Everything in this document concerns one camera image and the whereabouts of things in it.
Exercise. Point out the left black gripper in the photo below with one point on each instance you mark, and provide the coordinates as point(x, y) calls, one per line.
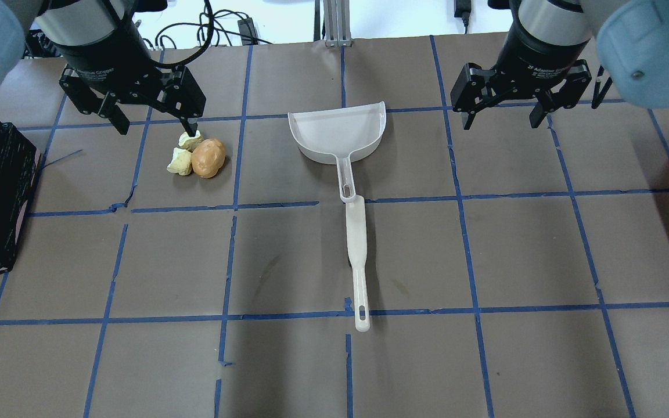
point(104, 62)

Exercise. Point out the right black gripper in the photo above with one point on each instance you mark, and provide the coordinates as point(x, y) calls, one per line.
point(535, 65)

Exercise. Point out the brown potato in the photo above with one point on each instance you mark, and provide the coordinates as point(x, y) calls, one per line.
point(208, 157)

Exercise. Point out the white plastic dustpan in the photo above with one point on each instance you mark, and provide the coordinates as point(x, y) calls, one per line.
point(340, 137)

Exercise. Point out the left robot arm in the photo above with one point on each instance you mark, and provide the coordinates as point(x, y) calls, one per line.
point(67, 22)

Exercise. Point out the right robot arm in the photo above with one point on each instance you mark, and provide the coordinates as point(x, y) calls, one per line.
point(632, 41)

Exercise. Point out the black power adapter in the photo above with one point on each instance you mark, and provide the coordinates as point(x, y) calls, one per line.
point(247, 31)

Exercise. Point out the aluminium frame post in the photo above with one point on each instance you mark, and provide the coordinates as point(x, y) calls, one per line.
point(336, 19)

